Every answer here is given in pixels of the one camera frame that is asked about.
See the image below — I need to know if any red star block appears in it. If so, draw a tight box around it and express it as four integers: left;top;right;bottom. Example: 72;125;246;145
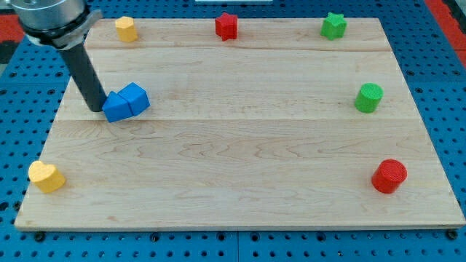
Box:
215;12;238;41

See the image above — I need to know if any green star block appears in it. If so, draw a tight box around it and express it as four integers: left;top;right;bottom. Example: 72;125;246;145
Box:
320;12;347;41

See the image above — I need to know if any light wooden board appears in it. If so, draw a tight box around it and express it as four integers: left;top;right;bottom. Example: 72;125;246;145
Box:
15;18;465;231

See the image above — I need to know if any blue cube block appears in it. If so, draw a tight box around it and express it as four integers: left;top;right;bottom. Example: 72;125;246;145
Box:
117;82;150;116

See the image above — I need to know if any blue triangular prism block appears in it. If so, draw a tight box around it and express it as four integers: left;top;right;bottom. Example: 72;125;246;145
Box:
102;91;133;122

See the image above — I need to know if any green cylinder block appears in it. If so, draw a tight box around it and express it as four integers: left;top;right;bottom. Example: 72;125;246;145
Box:
354;83;384;114

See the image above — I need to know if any yellow hexagon block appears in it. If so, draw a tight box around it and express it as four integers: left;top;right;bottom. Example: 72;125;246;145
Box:
115;16;138;42

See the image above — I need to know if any red cylinder block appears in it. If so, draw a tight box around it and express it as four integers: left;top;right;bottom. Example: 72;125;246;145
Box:
371;159;408;194

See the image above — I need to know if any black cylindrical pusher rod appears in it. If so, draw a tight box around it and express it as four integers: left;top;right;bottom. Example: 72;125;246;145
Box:
59;44;107;112

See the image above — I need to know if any yellow heart block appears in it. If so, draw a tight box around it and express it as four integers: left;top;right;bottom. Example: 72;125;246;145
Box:
28;160;66;194

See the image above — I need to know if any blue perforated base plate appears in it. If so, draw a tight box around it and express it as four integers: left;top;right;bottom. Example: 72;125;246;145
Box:
1;0;465;261

